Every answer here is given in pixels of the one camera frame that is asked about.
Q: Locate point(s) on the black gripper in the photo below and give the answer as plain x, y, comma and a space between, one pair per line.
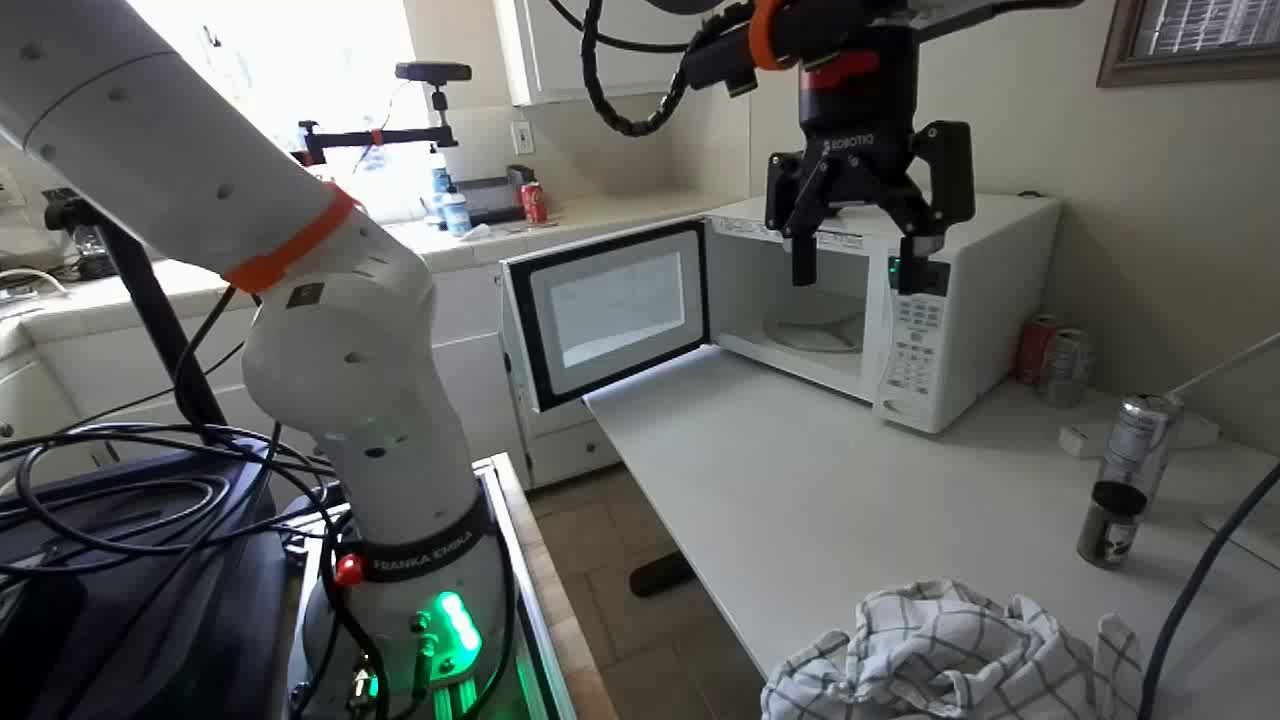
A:
860, 144

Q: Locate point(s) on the clear spice bottle black cap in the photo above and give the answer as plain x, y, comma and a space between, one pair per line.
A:
1126, 485

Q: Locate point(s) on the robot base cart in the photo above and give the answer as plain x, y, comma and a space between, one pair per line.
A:
229, 577

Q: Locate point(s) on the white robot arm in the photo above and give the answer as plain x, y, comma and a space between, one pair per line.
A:
340, 333

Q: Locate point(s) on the white microwave door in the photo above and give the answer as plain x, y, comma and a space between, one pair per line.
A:
611, 304

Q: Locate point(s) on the plastic water bottle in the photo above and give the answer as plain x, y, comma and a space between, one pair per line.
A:
446, 196

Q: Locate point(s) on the red soda can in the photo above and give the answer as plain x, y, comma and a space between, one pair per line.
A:
1053, 360

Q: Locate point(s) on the wood framed picture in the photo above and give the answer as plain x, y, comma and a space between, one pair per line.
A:
1190, 43

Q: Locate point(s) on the white checkered cloth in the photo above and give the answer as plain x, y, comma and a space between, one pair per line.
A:
938, 648

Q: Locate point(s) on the black camera stand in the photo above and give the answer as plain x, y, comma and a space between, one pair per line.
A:
434, 129

